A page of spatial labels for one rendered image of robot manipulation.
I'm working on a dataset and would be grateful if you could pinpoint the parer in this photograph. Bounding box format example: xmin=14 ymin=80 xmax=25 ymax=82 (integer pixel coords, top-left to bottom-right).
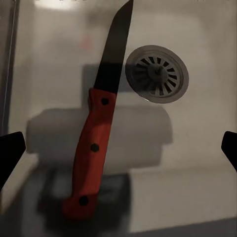
xmin=60 ymin=0 xmax=134 ymax=221

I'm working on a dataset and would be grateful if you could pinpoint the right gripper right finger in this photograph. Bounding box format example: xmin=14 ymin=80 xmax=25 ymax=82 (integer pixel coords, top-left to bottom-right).
xmin=221 ymin=131 xmax=237 ymax=171

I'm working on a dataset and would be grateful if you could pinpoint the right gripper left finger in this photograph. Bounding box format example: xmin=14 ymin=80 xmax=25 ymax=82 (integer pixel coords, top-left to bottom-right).
xmin=0 ymin=131 xmax=26 ymax=189

